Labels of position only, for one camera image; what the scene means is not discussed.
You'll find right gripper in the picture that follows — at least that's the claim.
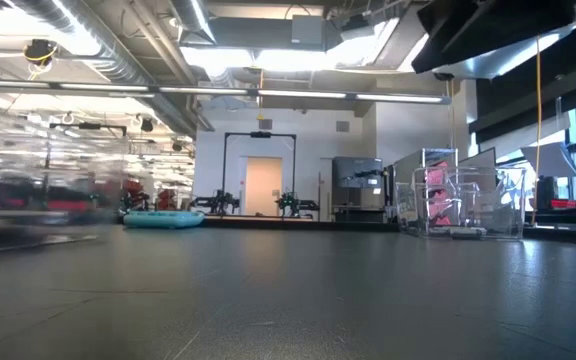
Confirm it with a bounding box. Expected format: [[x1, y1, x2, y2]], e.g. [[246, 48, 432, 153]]
[[411, 0, 519, 74]]

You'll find clear plastic bin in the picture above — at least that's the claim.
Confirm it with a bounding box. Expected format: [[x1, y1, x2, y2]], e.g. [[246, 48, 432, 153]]
[[0, 97, 132, 254], [395, 166, 527, 241]]

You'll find silver ventilation unit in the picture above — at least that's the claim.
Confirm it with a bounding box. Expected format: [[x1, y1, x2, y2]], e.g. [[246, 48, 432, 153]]
[[430, 22, 576, 81]]

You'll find grey panel board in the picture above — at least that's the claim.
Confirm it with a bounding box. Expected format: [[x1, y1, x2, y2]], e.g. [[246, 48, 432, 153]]
[[457, 147, 498, 211]]

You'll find grey ceiling box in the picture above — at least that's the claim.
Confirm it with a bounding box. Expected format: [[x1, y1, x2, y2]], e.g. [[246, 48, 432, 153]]
[[290, 14, 327, 52]]

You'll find pink cloth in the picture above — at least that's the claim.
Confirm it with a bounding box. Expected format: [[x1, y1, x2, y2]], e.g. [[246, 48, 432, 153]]
[[423, 163, 457, 226]]

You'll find long ceiling light bar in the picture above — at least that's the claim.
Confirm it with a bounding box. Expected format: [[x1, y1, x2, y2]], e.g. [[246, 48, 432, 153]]
[[0, 78, 452, 105]]

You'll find dark monitor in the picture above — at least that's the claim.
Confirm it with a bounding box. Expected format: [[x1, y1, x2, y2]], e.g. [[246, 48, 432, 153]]
[[331, 156, 384, 190]]

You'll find beige door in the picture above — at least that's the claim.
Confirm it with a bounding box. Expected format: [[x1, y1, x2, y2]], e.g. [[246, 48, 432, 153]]
[[245, 156, 283, 217]]

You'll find red crate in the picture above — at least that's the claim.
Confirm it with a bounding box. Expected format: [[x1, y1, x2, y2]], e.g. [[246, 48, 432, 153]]
[[156, 188, 178, 211]]

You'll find teal oval tray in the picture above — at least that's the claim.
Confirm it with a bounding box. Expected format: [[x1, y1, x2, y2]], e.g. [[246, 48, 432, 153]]
[[122, 210, 205, 230]]

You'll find yellow hanging cable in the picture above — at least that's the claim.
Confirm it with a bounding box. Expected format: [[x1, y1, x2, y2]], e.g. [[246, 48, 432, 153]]
[[531, 34, 544, 227]]

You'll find silver spiral air duct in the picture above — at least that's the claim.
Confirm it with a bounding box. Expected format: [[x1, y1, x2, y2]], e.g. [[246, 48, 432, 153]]
[[12, 0, 149, 86]]

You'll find yellow black cable reel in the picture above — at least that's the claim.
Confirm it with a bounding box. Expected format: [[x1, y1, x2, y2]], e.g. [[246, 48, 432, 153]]
[[23, 38, 58, 67]]

